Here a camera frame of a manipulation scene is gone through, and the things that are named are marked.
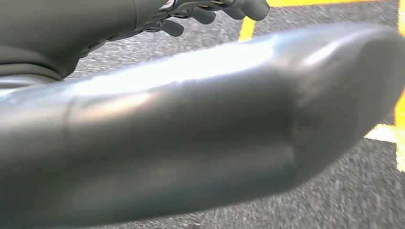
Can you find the yellow floor tape line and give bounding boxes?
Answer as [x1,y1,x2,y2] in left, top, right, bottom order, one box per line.
[238,0,405,173]

